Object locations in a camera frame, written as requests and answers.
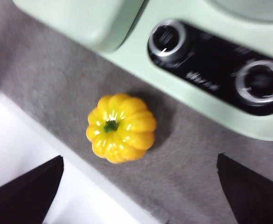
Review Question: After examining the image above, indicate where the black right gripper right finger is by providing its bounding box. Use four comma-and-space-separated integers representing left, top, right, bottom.
216, 153, 273, 224

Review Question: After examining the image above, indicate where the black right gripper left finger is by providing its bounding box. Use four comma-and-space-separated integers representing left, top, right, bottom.
0, 155, 65, 224

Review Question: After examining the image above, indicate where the yellow toy pumpkin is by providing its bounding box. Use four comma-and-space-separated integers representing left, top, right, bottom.
85, 93, 157, 164

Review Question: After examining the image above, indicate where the mint green hinged griddle lid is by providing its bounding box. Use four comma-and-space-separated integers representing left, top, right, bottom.
12, 0, 144, 53

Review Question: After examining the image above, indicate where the mint green breakfast maker base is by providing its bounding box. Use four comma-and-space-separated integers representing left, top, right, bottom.
12, 0, 273, 142

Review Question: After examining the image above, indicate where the dark grey felt mat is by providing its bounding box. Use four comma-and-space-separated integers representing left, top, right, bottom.
0, 0, 273, 224

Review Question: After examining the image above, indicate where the silver control knob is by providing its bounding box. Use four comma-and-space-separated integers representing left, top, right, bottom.
233, 60, 273, 107
147, 19, 188, 64

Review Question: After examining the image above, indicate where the mint green pot with handle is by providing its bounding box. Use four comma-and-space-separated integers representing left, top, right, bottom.
206, 0, 273, 23

